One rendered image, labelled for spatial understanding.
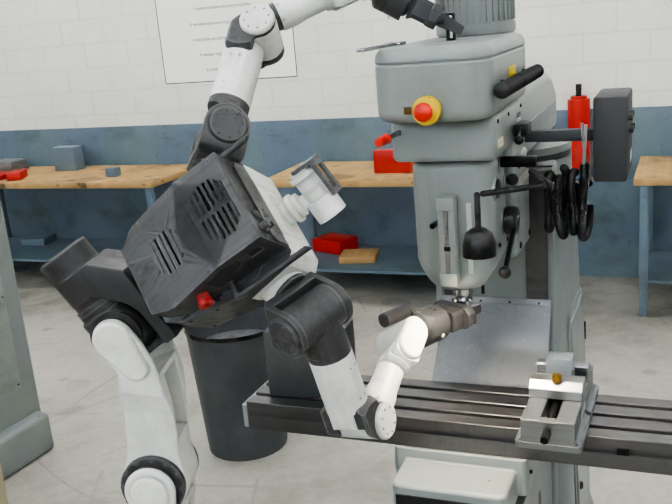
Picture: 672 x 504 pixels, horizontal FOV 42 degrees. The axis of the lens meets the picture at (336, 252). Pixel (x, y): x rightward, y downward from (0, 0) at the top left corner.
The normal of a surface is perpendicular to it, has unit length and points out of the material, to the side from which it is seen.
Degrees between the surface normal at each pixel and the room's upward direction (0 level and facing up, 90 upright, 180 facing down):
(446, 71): 90
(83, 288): 90
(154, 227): 74
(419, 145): 90
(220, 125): 61
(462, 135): 90
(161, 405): 115
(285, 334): 103
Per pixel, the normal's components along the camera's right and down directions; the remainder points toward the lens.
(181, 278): -0.56, 0.00
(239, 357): 0.18, 0.31
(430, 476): -0.08, -0.96
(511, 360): -0.31, -0.48
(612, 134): -0.36, 0.28
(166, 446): -0.08, 0.27
